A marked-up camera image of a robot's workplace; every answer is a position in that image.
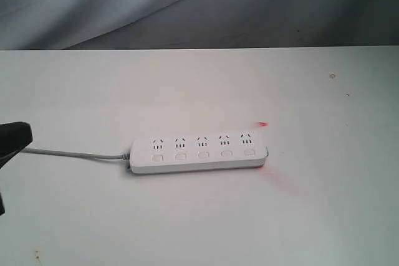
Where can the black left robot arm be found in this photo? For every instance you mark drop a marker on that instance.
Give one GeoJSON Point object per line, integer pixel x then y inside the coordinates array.
{"type": "Point", "coordinates": [14, 137]}

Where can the white power strip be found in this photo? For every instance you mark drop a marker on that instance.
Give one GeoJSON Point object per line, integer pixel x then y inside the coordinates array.
{"type": "Point", "coordinates": [201, 152]}

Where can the grey backdrop cloth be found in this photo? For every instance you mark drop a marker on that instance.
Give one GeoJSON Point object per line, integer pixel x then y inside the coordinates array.
{"type": "Point", "coordinates": [195, 24]}

